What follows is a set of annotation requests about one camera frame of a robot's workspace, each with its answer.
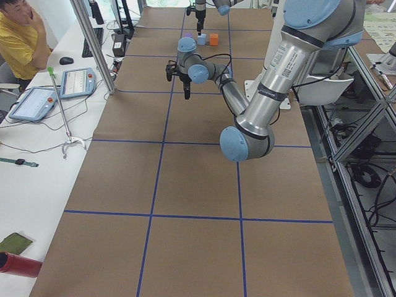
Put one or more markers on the aluminium frame post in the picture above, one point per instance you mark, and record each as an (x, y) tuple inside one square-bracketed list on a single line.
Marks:
[(89, 34)]

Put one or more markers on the blue foam block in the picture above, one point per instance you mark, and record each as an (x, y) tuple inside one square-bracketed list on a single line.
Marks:
[(202, 39)]

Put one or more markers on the blue teach pendant far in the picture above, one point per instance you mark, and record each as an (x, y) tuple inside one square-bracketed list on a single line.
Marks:
[(77, 83)]

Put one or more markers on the orange foam block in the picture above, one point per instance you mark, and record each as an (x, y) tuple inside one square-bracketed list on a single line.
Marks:
[(213, 39)]

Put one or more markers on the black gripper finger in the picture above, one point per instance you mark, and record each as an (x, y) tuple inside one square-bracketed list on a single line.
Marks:
[(199, 27), (187, 90)]

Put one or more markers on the reacher grabber stick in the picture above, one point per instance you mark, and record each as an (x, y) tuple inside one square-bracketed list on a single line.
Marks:
[(70, 138)]

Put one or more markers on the blue teach pendant near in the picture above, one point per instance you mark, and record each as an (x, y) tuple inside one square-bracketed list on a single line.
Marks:
[(35, 105)]

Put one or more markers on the green smartwatch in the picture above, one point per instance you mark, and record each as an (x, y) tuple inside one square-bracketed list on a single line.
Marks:
[(19, 162)]

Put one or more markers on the green cloth pouch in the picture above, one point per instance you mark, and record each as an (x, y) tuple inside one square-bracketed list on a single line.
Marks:
[(15, 244)]

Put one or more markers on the person in yellow shirt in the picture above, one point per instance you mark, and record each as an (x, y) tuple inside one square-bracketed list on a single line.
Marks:
[(24, 43)]

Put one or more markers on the white plastic chair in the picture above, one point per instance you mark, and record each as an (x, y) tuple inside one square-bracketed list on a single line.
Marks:
[(323, 92)]

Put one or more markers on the blue teach pendant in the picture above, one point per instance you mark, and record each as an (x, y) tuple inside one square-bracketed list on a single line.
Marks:
[(77, 83), (35, 105)]

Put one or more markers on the black computer mouse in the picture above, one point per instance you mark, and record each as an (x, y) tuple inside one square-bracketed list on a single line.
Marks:
[(66, 60)]

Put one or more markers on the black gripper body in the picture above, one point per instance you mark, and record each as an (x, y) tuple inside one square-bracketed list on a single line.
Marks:
[(185, 81), (200, 13)]

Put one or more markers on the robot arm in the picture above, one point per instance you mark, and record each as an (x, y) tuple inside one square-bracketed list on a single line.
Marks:
[(309, 26), (222, 6)]

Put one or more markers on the red cylinder bottle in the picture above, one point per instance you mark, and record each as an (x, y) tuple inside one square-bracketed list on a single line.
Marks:
[(19, 265)]

